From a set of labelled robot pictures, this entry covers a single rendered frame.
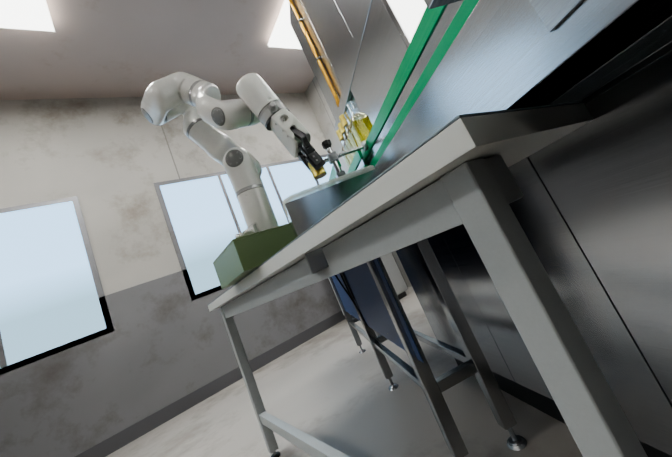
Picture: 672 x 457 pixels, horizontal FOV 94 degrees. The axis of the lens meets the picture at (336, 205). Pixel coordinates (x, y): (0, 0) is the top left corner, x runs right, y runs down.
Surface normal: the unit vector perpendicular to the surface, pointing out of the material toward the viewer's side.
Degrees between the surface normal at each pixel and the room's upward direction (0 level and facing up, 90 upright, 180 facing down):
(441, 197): 90
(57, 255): 90
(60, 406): 90
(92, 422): 90
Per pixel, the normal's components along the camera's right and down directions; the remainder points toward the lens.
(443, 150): -0.78, 0.23
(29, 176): 0.48, -0.37
